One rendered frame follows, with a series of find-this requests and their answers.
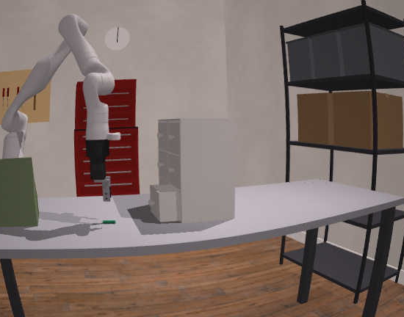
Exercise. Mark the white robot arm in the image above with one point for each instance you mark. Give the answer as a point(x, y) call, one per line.
point(98, 81)

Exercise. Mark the white chest of drawers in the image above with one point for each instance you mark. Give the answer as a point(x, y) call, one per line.
point(207, 168)

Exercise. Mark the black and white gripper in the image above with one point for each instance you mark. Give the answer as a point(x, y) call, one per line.
point(97, 147)

